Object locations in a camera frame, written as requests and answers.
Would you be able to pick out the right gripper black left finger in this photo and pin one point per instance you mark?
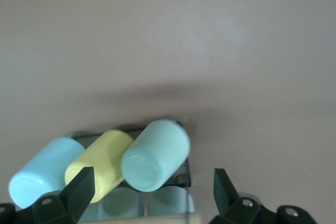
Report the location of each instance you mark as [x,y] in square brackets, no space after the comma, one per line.
[78,195]

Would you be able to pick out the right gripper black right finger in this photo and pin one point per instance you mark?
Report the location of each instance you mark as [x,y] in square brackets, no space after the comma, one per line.
[225,195]

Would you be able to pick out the yellow cup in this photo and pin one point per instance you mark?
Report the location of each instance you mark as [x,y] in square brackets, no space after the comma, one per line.
[99,161]

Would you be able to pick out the light blue cup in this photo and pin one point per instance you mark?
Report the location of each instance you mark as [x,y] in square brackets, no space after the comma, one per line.
[44,171]

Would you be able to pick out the mint green cup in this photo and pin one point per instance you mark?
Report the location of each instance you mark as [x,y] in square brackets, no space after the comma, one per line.
[155,155]

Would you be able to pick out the grey cup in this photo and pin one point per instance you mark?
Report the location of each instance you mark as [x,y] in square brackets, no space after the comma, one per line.
[170,200]
[119,203]

